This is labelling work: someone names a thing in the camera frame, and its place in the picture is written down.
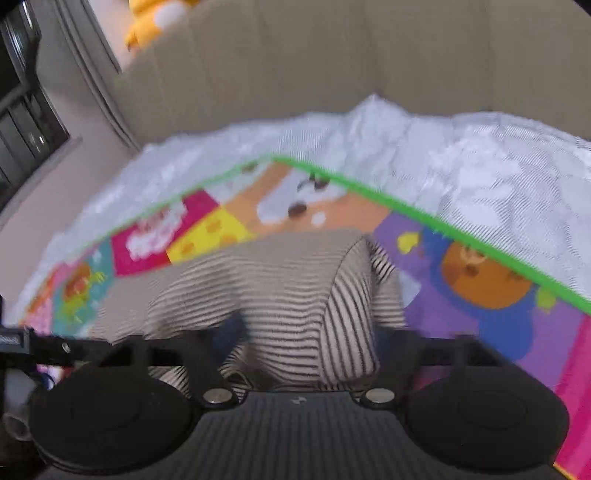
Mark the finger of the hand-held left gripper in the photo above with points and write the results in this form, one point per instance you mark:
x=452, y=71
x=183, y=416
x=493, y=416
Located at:
x=55, y=347

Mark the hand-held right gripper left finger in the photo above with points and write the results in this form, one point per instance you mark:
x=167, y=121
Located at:
x=234, y=333

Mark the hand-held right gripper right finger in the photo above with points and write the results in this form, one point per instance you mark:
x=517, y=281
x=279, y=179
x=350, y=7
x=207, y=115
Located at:
x=382, y=342

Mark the beige striped garment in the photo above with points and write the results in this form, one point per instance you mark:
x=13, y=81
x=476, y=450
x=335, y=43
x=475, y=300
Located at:
x=286, y=295

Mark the colourful printed play mat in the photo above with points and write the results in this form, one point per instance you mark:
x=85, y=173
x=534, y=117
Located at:
x=485, y=323

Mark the white quilted blanket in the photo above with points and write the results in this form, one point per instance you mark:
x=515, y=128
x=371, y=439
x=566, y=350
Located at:
x=485, y=175

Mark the black shelf unit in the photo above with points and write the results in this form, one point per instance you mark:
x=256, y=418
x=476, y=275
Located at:
x=21, y=115

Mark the yellow plush toy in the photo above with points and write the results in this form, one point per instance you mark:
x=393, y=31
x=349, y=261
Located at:
x=150, y=21

